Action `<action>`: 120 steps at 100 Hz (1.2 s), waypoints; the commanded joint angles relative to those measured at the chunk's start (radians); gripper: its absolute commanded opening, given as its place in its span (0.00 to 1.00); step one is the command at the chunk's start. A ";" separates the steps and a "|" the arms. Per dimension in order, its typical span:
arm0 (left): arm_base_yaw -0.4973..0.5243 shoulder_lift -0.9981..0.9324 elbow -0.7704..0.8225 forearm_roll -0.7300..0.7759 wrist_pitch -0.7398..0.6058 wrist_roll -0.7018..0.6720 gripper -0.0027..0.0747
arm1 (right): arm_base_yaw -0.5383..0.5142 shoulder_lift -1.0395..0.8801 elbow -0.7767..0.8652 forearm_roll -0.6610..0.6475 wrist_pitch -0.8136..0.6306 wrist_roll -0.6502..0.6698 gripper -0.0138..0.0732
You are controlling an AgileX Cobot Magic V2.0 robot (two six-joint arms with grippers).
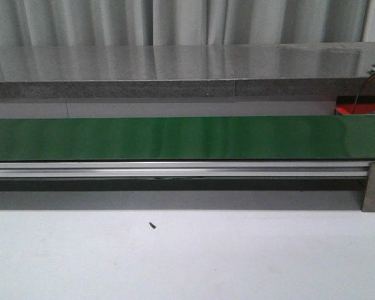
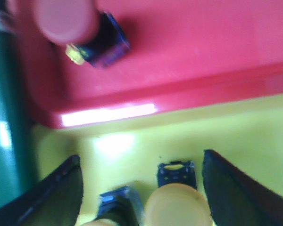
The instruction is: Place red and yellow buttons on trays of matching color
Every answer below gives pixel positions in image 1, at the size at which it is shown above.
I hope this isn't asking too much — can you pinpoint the red and black wire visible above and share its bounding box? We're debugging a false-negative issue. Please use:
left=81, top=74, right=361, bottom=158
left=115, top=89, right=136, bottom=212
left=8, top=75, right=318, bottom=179
left=352, top=58, right=375, bottom=116

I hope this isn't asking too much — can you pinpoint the grey pleated curtain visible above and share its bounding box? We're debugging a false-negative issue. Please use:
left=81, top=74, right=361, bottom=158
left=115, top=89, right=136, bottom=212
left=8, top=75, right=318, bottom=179
left=0, top=1, right=369, bottom=46

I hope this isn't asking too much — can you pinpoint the grey granite counter shelf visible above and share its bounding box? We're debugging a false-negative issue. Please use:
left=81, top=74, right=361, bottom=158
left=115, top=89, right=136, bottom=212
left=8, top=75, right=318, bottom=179
left=0, top=42, right=375, bottom=99

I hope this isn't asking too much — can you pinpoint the aluminium conveyor side rail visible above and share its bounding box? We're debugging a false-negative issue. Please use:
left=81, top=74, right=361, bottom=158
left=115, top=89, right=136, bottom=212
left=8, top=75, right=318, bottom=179
left=0, top=161, right=371, bottom=179

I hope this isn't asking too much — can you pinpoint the green conveyor belt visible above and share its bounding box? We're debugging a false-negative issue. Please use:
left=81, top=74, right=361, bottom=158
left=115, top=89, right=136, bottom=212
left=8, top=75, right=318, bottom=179
left=0, top=115, right=375, bottom=161

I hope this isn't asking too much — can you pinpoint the red plastic tray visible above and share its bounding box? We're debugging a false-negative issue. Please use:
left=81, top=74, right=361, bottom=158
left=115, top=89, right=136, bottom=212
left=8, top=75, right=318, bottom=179
left=334, top=96, right=375, bottom=115

